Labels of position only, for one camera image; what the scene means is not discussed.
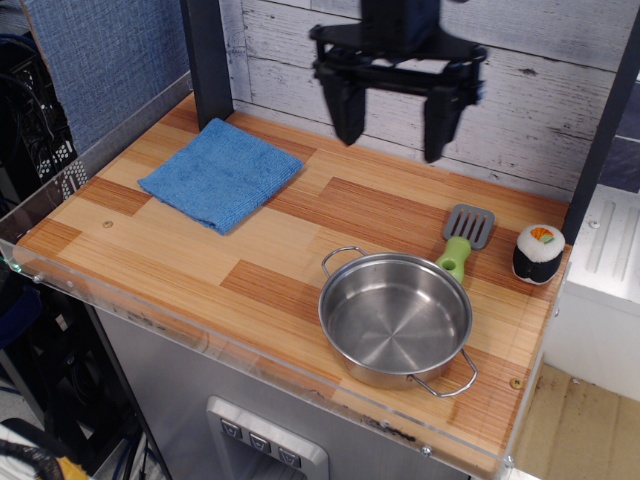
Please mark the clear acrylic table guard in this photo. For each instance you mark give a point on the clear acrylic table guard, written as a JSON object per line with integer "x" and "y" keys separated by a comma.
{"x": 191, "y": 314}

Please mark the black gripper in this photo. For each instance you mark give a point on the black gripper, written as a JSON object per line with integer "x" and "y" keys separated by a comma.
{"x": 398, "y": 46}

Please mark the grey green toy spatula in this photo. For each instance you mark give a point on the grey green toy spatula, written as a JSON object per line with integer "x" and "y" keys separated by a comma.
{"x": 467, "y": 228}

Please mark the black crate with cables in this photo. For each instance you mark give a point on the black crate with cables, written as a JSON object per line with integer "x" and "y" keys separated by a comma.
{"x": 36, "y": 142}

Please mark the dark left vertical post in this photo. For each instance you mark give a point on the dark left vertical post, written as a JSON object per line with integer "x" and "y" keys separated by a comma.
{"x": 205, "y": 42}

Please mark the silver dispenser button panel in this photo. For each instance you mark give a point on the silver dispenser button panel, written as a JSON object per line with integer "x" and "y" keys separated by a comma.
{"x": 250, "y": 446}

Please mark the plush sushi roll toy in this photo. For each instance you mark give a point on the plush sushi roll toy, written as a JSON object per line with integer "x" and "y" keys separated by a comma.
{"x": 538, "y": 254}

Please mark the white ribbed appliance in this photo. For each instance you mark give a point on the white ribbed appliance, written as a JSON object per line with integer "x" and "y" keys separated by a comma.
{"x": 593, "y": 333}

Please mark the stainless steel pot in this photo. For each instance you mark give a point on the stainless steel pot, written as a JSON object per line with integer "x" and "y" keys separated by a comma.
{"x": 395, "y": 320}

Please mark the blue cloth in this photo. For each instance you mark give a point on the blue cloth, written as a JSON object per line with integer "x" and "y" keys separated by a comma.
{"x": 222, "y": 176}

